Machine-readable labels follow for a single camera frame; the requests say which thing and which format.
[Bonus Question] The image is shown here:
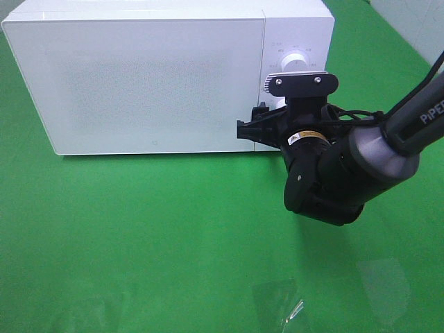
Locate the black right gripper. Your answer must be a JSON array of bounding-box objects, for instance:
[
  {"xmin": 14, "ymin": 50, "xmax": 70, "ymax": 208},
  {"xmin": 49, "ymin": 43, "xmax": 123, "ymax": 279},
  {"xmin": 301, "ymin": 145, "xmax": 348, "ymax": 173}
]
[{"xmin": 237, "ymin": 102, "xmax": 333, "ymax": 152}]

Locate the white microwave knob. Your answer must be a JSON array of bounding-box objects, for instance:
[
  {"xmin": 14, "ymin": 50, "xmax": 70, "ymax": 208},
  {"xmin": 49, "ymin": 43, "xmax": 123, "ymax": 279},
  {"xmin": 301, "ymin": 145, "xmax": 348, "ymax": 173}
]
[
  {"xmin": 275, "ymin": 97, "xmax": 287, "ymax": 109},
  {"xmin": 281, "ymin": 51, "xmax": 309, "ymax": 72}
]

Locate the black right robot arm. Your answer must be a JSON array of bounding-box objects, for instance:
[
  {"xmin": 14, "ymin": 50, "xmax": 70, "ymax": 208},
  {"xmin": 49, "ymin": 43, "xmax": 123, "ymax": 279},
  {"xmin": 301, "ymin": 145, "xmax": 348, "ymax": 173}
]
[{"xmin": 237, "ymin": 71, "xmax": 443, "ymax": 225}]

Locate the white microwave oven body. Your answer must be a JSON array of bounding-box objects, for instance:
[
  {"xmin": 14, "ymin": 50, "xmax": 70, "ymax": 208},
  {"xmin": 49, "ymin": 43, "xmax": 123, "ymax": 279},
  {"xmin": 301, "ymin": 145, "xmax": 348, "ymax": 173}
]
[{"xmin": 1, "ymin": 1, "xmax": 334, "ymax": 152}]

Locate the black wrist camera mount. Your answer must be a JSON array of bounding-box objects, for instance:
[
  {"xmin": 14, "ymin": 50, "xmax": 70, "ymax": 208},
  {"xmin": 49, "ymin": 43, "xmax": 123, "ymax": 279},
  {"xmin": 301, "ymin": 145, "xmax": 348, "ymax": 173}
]
[{"xmin": 264, "ymin": 71, "xmax": 339, "ymax": 117}]

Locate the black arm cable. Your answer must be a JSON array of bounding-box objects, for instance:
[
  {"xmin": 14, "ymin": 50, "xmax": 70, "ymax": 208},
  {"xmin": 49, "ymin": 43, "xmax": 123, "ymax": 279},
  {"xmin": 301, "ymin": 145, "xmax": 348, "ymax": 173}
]
[{"xmin": 325, "ymin": 50, "xmax": 444, "ymax": 129}]

